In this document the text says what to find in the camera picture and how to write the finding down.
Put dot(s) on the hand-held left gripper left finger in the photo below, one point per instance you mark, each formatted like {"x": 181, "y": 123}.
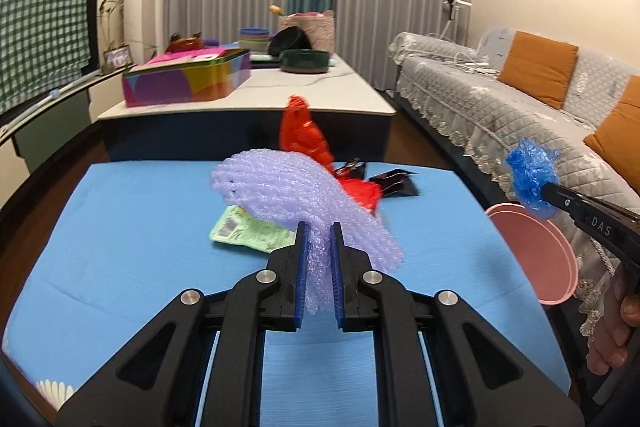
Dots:
{"x": 301, "y": 277}

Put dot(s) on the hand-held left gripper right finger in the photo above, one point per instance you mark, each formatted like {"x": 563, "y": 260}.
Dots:
{"x": 338, "y": 277}

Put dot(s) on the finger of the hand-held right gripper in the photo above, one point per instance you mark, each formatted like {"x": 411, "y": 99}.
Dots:
{"x": 562, "y": 199}

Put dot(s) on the blue plastic wrap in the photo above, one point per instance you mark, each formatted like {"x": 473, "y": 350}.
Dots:
{"x": 532, "y": 172}

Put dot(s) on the pink plastic bin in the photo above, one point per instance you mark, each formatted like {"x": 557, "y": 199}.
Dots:
{"x": 535, "y": 257}

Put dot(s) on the purple bubble wrap sheet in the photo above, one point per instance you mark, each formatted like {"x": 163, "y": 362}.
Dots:
{"x": 280, "y": 187}

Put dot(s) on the black snack wrapper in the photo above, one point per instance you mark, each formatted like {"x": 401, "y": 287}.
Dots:
{"x": 400, "y": 184}

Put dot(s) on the person's right hand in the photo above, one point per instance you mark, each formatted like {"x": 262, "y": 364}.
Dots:
{"x": 612, "y": 337}

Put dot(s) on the green snack packet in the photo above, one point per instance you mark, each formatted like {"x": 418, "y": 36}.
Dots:
{"x": 240, "y": 229}

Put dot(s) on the orange cushion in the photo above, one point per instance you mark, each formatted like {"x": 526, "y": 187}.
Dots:
{"x": 537, "y": 69}
{"x": 620, "y": 137}

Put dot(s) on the small dark wrapper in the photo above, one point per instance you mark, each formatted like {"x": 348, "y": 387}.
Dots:
{"x": 352, "y": 167}

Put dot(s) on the sofa with grey quilted cover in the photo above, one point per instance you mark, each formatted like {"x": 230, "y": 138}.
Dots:
{"x": 480, "y": 107}

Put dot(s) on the red plastic bag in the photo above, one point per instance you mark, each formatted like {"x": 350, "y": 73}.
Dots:
{"x": 300, "y": 132}

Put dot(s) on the blue table mat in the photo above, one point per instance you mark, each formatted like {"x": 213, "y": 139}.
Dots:
{"x": 125, "y": 232}

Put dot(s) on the white top coffee table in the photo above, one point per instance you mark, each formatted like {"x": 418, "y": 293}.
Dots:
{"x": 300, "y": 92}

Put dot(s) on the dark green round pot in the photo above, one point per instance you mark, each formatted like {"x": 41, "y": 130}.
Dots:
{"x": 305, "y": 61}

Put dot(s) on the green folded cloth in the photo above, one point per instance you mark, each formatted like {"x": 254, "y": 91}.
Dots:
{"x": 262, "y": 59}

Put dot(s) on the white floor lamp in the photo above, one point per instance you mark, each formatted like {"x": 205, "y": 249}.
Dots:
{"x": 452, "y": 4}

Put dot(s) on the colourful tin box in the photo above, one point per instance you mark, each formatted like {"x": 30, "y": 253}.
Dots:
{"x": 190, "y": 82}

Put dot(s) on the black round pan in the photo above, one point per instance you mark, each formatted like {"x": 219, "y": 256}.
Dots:
{"x": 290, "y": 41}

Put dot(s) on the stack of coloured bowls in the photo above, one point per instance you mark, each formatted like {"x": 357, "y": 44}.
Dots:
{"x": 252, "y": 39}

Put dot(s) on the woven basket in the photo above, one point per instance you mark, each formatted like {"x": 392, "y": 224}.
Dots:
{"x": 320, "y": 32}

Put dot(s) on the small purple object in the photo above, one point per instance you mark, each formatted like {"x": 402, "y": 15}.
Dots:
{"x": 211, "y": 42}

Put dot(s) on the pink paper sheet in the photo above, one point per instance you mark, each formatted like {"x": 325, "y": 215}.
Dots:
{"x": 175, "y": 57}

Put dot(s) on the dark red ornament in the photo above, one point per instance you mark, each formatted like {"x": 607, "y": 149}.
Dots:
{"x": 184, "y": 43}

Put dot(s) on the yellow artificial flower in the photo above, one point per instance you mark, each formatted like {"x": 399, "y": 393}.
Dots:
{"x": 275, "y": 10}

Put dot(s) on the daisy print tablecloth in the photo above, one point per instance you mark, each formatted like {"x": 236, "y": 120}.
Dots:
{"x": 55, "y": 392}

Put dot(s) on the television cabinet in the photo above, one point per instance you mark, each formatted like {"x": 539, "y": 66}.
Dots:
{"x": 55, "y": 127}

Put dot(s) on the white rod with blue ball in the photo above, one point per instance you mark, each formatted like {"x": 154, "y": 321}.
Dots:
{"x": 54, "y": 95}

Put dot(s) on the bamboo plant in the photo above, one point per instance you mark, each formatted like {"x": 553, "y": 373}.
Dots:
{"x": 107, "y": 37}

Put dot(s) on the black television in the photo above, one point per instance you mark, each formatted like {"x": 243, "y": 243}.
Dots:
{"x": 93, "y": 32}

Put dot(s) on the green checked cloth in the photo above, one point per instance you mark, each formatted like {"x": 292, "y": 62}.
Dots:
{"x": 40, "y": 47}

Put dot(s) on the small photo frame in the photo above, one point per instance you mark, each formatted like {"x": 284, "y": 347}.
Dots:
{"x": 117, "y": 58}

